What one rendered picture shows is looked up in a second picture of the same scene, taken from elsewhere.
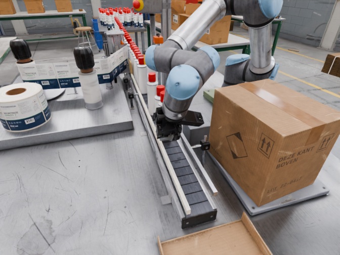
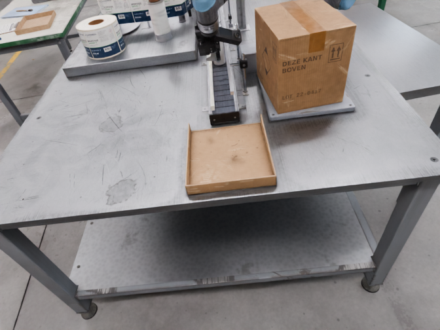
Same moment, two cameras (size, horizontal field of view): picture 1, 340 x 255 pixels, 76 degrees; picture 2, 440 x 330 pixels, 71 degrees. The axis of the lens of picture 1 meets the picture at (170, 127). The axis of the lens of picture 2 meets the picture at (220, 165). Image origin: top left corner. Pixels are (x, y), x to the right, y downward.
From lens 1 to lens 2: 62 cm
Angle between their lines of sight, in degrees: 19
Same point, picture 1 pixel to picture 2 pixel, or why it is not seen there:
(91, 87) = (158, 18)
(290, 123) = (294, 31)
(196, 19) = not seen: outside the picture
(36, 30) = not seen: outside the picture
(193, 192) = (224, 100)
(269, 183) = (281, 89)
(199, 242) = (220, 132)
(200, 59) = not seen: outside the picture
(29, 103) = (106, 32)
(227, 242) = (241, 133)
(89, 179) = (150, 94)
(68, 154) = (137, 78)
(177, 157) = (223, 78)
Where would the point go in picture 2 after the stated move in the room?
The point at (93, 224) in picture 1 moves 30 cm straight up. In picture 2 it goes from (148, 119) to (122, 44)
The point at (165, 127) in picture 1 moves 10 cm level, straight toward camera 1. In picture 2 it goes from (204, 44) to (197, 56)
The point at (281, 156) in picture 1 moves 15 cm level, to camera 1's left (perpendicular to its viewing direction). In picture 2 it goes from (283, 60) to (236, 60)
